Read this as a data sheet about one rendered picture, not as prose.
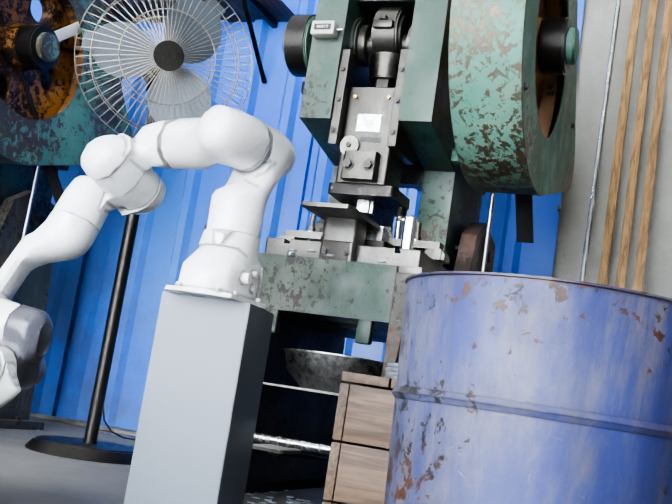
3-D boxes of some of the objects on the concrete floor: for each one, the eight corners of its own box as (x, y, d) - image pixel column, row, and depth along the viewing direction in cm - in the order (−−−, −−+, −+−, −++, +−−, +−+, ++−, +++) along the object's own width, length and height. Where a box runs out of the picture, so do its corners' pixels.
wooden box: (522, 603, 160) (546, 401, 165) (313, 560, 170) (341, 370, 175) (533, 571, 198) (552, 407, 203) (361, 537, 208) (383, 382, 213)
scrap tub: (672, 742, 97) (713, 292, 105) (307, 645, 113) (365, 259, 120) (679, 661, 136) (709, 335, 143) (406, 596, 151) (445, 306, 159)
